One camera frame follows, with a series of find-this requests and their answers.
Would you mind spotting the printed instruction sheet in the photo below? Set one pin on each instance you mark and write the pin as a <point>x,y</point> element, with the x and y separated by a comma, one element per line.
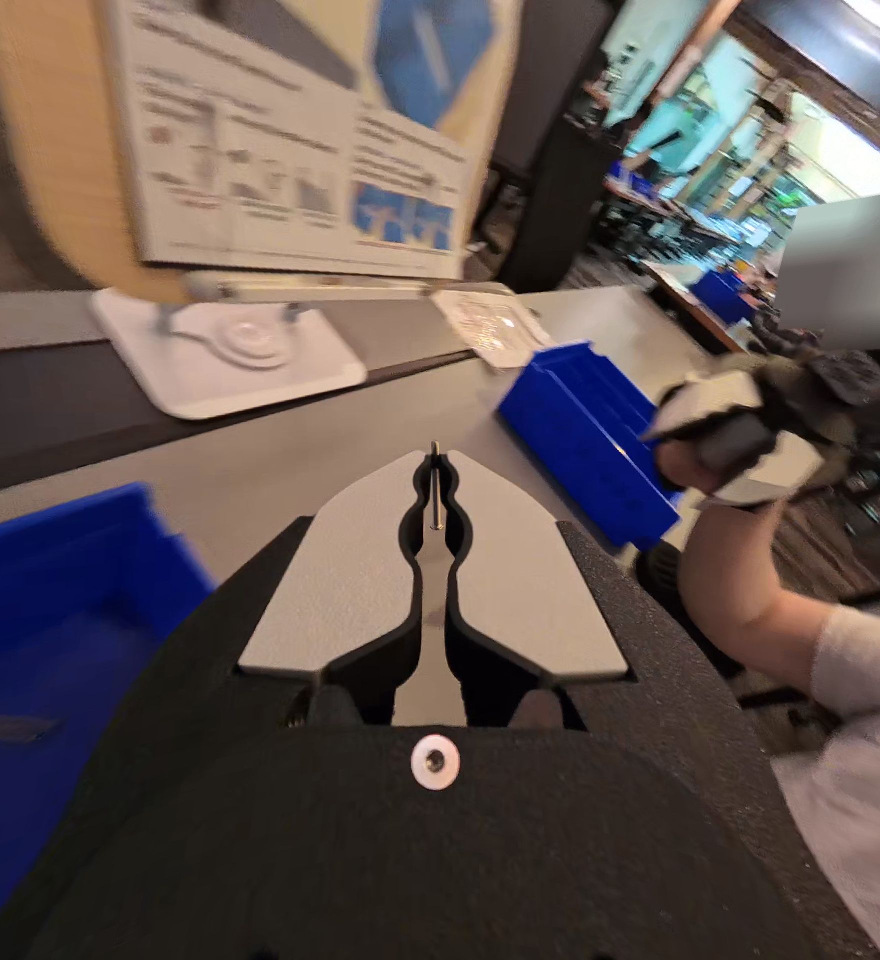
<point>282,187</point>

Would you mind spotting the blue plastic bin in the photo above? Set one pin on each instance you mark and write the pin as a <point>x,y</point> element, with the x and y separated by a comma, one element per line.
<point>725,296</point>
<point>49,600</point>
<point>582,450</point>

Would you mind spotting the person's right forearm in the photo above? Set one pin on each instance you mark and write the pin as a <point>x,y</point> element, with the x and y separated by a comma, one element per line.
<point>740,585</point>

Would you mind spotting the long metal bolt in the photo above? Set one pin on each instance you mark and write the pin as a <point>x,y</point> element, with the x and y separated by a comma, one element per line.
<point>436,487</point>

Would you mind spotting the white stand base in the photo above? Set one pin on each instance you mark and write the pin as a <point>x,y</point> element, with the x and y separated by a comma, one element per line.
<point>207,375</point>

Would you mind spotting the black framed board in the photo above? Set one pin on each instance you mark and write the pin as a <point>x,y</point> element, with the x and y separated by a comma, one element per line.
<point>560,75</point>

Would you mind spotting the person's right hand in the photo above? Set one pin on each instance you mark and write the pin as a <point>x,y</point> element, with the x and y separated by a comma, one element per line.
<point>680,465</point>

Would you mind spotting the person's white shirt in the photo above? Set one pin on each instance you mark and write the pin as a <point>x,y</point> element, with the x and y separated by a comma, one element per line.
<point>860,787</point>

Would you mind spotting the clear plastic bag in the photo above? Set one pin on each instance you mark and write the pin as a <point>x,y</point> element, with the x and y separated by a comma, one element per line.
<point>492,330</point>

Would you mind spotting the black office chair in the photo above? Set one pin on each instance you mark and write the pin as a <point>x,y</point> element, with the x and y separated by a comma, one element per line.
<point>560,225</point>

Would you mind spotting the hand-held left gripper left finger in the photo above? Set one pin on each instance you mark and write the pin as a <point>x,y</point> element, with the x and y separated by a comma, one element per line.
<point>335,585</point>

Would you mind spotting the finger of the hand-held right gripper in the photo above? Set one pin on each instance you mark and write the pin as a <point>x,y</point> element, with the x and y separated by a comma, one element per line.
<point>710,397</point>

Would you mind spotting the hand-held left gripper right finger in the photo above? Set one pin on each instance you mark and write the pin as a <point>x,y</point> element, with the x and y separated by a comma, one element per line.
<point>530,592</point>

